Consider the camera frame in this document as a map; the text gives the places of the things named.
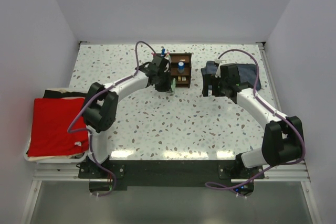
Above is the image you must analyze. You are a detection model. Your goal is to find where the red cloth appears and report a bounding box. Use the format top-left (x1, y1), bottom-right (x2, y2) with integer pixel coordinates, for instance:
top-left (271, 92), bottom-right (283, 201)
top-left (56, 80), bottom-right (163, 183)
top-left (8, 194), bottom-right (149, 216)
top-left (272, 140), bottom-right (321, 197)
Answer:
top-left (27, 97), bottom-right (89, 157)

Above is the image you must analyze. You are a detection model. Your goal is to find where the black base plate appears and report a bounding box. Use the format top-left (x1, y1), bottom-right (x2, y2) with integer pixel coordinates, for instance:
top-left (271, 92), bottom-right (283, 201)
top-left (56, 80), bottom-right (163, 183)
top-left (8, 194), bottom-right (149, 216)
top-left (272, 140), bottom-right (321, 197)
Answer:
top-left (76, 159), bottom-right (262, 193)

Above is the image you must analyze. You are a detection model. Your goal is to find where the blue battery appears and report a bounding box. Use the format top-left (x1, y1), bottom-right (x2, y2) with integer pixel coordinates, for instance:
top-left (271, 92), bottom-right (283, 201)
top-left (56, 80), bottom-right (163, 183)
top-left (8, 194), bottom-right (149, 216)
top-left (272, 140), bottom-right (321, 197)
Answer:
top-left (178, 61), bottom-right (184, 73)

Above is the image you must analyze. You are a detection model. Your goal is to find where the brown wooden desk organizer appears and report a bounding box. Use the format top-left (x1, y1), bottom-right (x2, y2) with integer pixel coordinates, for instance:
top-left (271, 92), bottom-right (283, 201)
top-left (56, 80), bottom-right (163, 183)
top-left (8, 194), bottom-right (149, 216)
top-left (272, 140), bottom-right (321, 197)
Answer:
top-left (152, 52), bottom-right (192, 89)

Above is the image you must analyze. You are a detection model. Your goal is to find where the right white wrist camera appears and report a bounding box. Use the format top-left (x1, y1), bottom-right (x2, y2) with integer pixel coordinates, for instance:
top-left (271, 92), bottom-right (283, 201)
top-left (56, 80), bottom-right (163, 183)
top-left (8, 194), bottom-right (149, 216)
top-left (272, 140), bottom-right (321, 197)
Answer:
top-left (214, 59), bottom-right (222, 78)

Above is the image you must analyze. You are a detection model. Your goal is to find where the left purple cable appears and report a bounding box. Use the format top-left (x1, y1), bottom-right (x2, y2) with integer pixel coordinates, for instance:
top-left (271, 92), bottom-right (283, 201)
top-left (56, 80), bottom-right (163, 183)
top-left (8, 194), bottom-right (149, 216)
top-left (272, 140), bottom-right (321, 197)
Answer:
top-left (67, 41), bottom-right (158, 197)

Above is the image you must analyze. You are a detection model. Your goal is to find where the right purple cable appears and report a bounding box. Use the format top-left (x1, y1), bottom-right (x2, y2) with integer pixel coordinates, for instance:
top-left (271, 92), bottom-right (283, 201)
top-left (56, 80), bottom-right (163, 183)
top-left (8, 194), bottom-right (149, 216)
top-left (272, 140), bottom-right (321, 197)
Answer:
top-left (205, 49), bottom-right (307, 196)

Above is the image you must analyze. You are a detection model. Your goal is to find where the light green stapler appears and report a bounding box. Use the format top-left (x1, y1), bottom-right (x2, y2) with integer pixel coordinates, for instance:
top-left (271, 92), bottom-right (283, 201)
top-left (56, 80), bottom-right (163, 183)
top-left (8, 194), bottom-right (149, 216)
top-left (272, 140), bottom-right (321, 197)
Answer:
top-left (171, 78), bottom-right (176, 94)

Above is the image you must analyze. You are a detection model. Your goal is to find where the white tray with cloths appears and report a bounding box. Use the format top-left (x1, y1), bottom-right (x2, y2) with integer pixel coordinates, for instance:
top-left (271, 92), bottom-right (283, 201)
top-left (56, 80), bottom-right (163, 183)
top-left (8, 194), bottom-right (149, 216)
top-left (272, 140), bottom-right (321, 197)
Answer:
top-left (24, 88), bottom-right (87, 163)

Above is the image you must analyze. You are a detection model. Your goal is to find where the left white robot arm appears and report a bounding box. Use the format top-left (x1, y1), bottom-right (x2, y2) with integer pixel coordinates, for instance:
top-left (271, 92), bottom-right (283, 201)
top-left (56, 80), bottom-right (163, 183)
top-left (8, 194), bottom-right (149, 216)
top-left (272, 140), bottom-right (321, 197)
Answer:
top-left (81, 56), bottom-right (173, 178)

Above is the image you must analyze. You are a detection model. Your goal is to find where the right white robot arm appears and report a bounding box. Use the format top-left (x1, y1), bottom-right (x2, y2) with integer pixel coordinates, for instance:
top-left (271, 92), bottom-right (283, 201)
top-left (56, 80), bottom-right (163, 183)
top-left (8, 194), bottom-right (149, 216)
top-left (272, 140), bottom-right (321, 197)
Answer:
top-left (201, 61), bottom-right (304, 178)

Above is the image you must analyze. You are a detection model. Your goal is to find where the dark blue folded towel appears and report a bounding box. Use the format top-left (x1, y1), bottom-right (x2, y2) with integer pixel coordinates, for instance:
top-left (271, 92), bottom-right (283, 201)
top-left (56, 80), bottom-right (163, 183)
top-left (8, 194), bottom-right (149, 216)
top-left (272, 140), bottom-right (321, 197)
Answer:
top-left (201, 61), bottom-right (257, 84)

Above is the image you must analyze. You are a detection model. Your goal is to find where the purple cable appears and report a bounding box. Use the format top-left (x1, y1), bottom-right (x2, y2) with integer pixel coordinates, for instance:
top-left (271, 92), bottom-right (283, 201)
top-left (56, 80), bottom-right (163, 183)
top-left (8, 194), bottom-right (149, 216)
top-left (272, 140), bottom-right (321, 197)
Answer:
top-left (67, 41), bottom-right (158, 197)
top-left (205, 49), bottom-right (307, 196)

